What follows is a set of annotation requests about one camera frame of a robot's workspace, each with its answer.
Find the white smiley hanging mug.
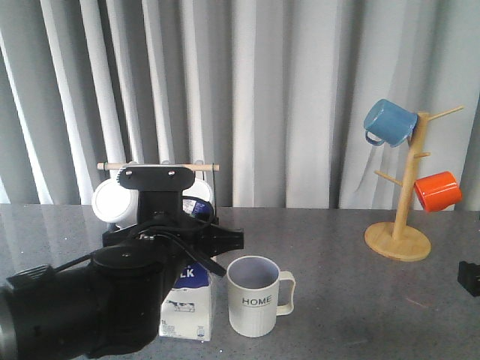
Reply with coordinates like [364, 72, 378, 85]
[91, 178, 138, 228]

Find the white ribbed hanging mug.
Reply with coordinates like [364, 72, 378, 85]
[182, 178, 213, 215]

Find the black wire mug rack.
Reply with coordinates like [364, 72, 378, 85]
[97, 162, 219, 224]

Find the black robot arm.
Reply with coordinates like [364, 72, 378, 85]
[1, 164, 244, 359]

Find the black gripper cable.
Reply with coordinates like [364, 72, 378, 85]
[48, 220, 227, 278]

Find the white HOME mug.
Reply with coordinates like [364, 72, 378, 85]
[226, 255, 296, 338]

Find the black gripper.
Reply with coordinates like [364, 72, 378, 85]
[457, 261, 480, 297]
[103, 164, 244, 270]

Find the orange enamel mug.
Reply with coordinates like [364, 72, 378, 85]
[414, 171, 463, 212]

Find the blue enamel mug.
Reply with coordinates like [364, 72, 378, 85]
[364, 99, 419, 147]

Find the white curtain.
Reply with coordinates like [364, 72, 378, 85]
[1, 1, 479, 210]

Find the Pascual whole milk carton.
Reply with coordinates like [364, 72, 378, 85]
[157, 197, 213, 343]

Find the wooden mug tree stand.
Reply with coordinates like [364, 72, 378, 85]
[364, 106, 463, 262]

